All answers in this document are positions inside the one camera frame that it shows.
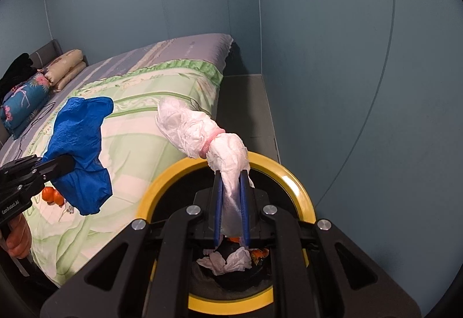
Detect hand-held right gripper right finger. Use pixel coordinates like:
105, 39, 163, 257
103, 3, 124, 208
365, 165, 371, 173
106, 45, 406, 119
240, 170, 423, 318

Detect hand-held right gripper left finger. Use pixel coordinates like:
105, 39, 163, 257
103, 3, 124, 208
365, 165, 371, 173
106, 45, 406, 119
39, 173, 223, 318

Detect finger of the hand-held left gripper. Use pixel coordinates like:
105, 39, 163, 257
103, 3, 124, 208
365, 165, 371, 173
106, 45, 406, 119
32, 154, 75, 182
2, 156, 43, 174

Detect orange peel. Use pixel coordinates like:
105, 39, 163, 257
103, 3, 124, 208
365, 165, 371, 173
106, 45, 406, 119
41, 186, 66, 206

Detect blue plastic bag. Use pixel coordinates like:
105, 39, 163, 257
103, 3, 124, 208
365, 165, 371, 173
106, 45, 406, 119
43, 97, 114, 216

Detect white tissue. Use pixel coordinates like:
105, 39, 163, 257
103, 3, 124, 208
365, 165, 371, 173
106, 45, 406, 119
196, 246, 253, 276

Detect black trash bin yellow rim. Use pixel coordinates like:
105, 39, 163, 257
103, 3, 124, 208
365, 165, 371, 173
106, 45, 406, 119
137, 151, 316, 311

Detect white plastic bag pink band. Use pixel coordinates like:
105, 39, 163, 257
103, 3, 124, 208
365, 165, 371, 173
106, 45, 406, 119
155, 97, 256, 235

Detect person's left hand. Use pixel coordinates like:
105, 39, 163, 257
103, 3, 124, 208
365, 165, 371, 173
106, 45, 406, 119
6, 214, 32, 260

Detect blue floral folded quilt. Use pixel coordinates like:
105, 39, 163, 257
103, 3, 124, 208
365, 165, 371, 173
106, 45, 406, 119
0, 72, 51, 140

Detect black folded clothes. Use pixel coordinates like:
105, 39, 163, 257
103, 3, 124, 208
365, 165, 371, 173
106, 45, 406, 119
0, 52, 38, 102

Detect beige folded quilt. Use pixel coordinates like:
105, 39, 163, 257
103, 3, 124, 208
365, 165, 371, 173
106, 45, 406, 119
43, 49, 87, 93

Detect green patterned quilt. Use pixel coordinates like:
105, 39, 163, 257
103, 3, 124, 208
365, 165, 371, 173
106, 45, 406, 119
0, 60, 225, 286

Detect grey padded headboard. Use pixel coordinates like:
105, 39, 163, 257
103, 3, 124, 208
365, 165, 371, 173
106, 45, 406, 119
27, 39, 89, 67

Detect grey striped bed sheet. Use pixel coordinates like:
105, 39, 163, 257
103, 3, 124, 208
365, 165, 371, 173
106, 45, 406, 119
0, 33, 234, 165

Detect black cable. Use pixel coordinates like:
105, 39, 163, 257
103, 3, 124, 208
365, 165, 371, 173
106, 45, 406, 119
18, 101, 56, 156

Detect grey bed frame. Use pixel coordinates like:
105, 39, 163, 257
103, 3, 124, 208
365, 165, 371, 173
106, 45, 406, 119
213, 74, 281, 167

